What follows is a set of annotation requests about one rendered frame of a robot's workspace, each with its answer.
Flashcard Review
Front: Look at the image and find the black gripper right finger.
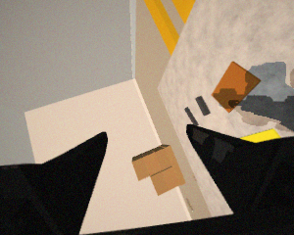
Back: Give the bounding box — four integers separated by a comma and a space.
186, 124, 294, 213

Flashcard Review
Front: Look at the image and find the orange flat plate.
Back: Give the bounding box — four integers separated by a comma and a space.
211, 62, 260, 113

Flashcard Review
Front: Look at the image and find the yellow flat plate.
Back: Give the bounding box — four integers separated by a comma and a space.
240, 129, 281, 142

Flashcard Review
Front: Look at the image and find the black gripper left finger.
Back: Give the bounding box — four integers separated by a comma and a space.
0, 131, 108, 235

